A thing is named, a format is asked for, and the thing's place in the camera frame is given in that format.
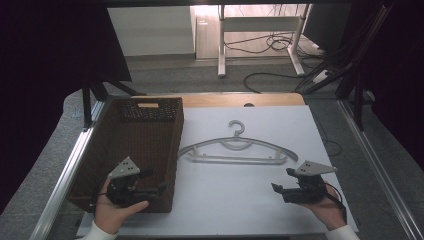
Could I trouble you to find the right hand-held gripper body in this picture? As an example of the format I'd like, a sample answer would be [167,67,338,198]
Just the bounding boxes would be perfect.
[281,160,338,205]

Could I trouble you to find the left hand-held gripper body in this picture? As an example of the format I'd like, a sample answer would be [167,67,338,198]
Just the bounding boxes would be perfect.
[105,157,159,206]

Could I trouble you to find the person's left hand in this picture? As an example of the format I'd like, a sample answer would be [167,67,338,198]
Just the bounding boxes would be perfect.
[94,179,150,234]

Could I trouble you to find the person's right hand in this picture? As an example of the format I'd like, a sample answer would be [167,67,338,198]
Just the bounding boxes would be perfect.
[299,185,347,232]

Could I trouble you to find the brown wicker basket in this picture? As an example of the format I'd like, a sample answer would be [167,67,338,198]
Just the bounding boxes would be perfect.
[67,96,185,214]

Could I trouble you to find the white table cover sheet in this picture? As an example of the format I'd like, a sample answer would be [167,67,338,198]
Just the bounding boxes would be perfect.
[77,105,360,238]

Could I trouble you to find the grey plastic clothes hanger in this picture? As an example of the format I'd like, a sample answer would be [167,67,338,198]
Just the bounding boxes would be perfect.
[177,119,300,166]

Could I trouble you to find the black metal stand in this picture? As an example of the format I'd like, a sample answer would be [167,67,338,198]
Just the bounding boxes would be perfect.
[81,78,146,130]
[334,71,368,132]

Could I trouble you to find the white power strip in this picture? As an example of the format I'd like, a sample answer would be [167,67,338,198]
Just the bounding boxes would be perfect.
[312,69,332,85]

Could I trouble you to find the white cabinet panel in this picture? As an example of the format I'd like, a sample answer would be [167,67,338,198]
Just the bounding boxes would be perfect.
[107,5,196,58]

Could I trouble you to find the dark curtain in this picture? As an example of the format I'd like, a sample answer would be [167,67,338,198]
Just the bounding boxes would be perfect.
[0,0,133,214]
[343,0,424,171]

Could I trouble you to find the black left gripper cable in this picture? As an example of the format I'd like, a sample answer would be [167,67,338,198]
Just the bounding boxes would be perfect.
[89,178,112,208]

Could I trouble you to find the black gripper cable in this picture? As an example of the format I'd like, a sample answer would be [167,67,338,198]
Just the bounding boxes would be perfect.
[324,181,348,225]
[89,178,112,208]

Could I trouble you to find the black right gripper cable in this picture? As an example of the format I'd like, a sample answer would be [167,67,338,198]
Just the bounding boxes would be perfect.
[324,181,348,225]

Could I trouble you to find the thin black floor cable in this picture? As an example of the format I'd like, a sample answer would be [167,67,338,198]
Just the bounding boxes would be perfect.
[311,111,343,158]

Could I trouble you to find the silver metal rail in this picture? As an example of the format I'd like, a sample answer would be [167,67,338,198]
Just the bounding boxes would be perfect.
[29,99,107,240]
[337,98,424,240]

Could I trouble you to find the tangle of black cables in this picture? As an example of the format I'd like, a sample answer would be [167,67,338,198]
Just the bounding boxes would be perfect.
[223,31,326,59]

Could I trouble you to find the white metal desk frame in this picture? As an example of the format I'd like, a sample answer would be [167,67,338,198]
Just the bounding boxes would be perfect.
[217,3,314,79]

